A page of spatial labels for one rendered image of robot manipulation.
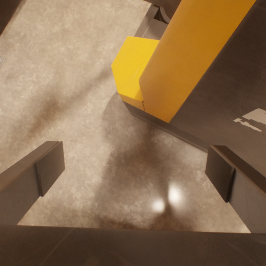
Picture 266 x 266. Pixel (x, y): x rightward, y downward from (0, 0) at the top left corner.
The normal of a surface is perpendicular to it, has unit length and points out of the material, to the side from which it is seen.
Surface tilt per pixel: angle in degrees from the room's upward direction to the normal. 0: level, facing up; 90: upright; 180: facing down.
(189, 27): 90
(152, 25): 0
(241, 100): 90
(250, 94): 90
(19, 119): 0
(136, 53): 22
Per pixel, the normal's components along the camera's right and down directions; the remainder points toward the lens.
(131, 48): -0.44, -0.29
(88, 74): -0.13, -0.13
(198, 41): -0.47, 0.88
